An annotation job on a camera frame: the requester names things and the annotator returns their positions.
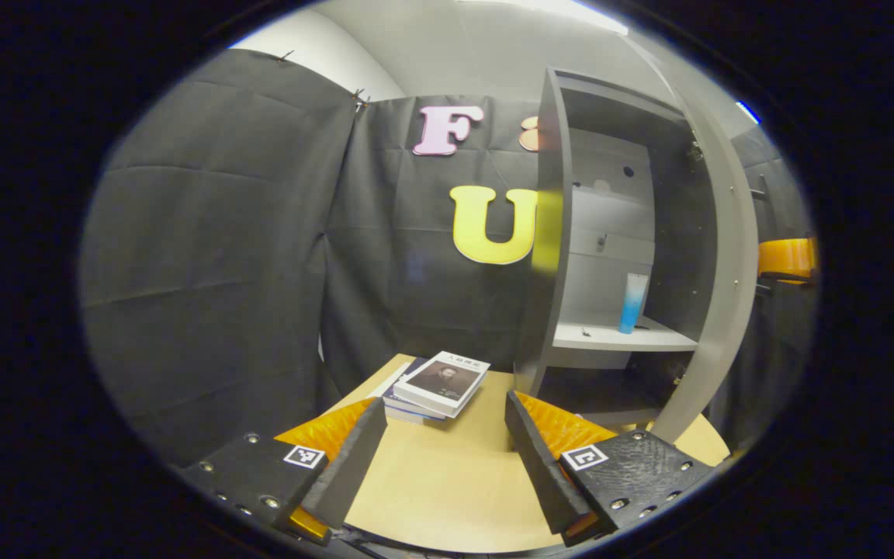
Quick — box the blue cover book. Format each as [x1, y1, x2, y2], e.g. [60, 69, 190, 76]
[381, 357, 448, 426]

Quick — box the black backdrop cloth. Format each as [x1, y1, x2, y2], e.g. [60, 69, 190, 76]
[78, 48, 816, 467]

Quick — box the white portrait cover book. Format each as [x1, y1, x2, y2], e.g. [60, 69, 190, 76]
[393, 351, 492, 420]

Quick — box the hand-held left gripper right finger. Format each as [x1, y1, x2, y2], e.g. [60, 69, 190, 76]
[504, 390, 719, 547]

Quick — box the grey cabinet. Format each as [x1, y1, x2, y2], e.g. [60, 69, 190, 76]
[513, 68, 736, 429]

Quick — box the blue and white bottle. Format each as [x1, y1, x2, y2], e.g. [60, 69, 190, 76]
[619, 273, 650, 335]

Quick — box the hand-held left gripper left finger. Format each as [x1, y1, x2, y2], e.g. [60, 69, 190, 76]
[175, 396, 388, 546]

